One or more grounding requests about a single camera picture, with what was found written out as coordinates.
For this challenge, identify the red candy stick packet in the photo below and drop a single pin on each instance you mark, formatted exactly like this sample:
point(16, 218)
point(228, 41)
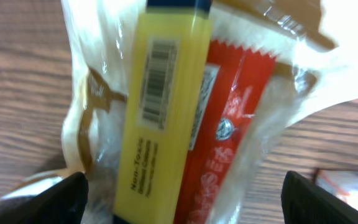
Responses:
point(233, 83)

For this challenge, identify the yellow marker pen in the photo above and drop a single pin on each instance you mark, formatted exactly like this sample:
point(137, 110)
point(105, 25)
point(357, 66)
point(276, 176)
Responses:
point(170, 50)

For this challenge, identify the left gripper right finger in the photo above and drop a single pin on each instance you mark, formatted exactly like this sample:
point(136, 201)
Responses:
point(306, 203)

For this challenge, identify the beige snack bag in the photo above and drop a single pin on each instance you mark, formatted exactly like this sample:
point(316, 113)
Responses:
point(315, 45)

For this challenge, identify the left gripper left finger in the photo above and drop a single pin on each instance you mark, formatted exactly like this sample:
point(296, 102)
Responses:
point(53, 200)

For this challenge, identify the orange snack packet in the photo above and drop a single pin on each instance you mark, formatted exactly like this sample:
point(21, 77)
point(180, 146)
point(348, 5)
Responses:
point(343, 184)

